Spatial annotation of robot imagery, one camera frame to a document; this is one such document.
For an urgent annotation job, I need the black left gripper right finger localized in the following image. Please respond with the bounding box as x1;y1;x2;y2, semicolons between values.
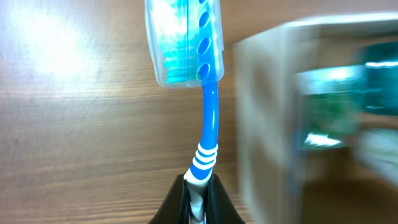
206;174;245;224

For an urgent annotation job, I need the blue white toothbrush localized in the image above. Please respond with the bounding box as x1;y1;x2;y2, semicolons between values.
144;0;224;223

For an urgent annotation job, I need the white open cardboard box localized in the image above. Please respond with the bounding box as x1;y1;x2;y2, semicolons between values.
234;12;397;223

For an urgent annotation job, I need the white leaf-print lotion tube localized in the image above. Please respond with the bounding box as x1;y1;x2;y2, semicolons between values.
354;129;397;185

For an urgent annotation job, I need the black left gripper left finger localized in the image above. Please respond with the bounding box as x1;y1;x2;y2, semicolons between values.
149;174;190;224

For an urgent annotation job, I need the green Dettol soap box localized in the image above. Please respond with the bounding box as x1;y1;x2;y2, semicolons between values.
296;65;364;151

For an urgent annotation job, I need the blue mouthwash bottle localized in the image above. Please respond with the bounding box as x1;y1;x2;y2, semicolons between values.
358;42;397;116

